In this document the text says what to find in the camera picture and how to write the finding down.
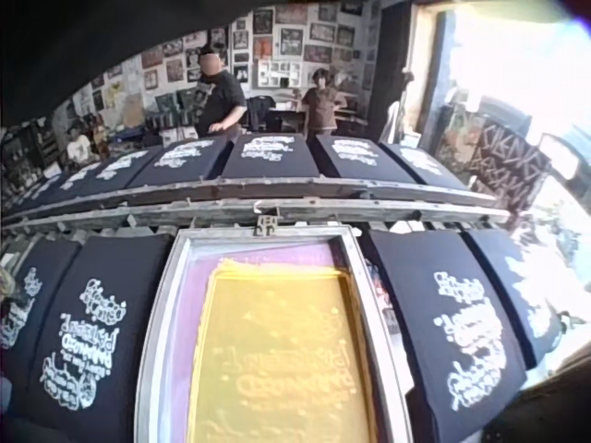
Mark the wall of posters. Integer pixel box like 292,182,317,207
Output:
68,0,384,131

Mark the cluttered work table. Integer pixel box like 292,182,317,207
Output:
267,91,371,136

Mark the patterned hanging cloth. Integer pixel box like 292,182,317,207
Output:
435,103,487,187

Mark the black printed t-shirt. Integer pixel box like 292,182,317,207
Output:
461,227,568,371
26,232,175,420
0,239,82,370
368,228,528,443

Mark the black banner with white print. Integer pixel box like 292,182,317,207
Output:
469,113,551,210

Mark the row of printed black shirts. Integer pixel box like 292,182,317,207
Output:
7,132,468,214

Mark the aluminium screen printing frame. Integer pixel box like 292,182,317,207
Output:
133,223,415,443

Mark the metal frame clamp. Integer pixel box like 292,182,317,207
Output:
251,200,283,238

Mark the long worn wooden rail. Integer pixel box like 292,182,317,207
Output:
0,174,499,225
0,197,512,233

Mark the cluttered dark shelf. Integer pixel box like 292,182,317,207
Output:
0,117,62,182

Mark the hanging black shirt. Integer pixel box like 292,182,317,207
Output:
248,93,274,134

